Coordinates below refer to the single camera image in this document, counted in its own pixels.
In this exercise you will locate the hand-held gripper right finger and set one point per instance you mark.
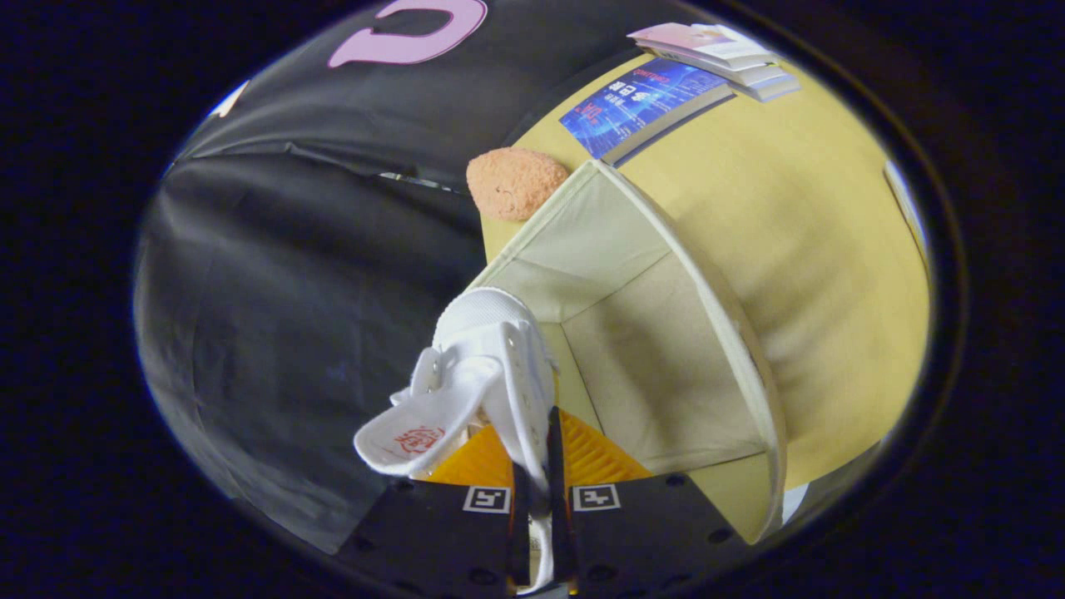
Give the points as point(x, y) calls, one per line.
point(562, 532)

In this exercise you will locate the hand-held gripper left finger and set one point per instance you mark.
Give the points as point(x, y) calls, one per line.
point(520, 532)

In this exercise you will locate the beige fabric storage box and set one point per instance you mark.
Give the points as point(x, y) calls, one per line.
point(649, 366)

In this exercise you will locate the black backdrop cloth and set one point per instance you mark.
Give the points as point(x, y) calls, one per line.
point(291, 291)

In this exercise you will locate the orange round sponge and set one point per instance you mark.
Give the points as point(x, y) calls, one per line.
point(512, 179)

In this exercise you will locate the blue cover book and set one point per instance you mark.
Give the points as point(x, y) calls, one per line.
point(632, 104)

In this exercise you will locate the grey blue book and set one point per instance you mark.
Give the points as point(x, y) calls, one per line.
point(778, 90)

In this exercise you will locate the white book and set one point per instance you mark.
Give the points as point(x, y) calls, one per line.
point(761, 75)

